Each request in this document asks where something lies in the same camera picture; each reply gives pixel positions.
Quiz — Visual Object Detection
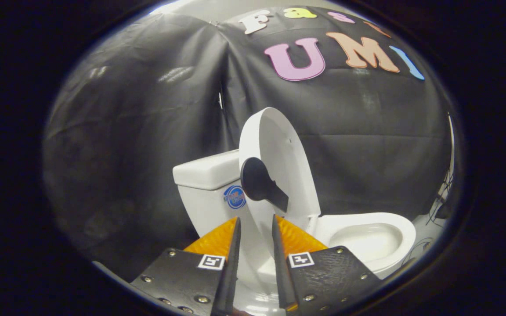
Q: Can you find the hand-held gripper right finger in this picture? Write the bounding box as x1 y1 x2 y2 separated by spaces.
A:
272 214 381 313

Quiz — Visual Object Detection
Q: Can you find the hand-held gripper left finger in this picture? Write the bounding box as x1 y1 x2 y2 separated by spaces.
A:
130 216 242 316

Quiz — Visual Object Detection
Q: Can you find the black lid pull tab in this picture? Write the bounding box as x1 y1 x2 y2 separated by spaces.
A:
241 157 289 213

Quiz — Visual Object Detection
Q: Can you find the white toilet lid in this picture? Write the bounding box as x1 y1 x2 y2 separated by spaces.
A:
239 107 322 264

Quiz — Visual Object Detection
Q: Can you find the white ceramic toilet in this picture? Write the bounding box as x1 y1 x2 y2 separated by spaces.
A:
173 149 417 316

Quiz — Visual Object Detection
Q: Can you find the white cistern cover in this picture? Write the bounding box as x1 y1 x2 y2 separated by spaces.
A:
173 149 241 191

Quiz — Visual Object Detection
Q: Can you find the black backdrop cloth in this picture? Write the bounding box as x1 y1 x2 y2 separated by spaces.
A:
42 5 453 281

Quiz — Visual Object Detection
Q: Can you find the tangle of thin cables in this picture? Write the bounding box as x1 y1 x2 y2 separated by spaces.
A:
405 169 455 268

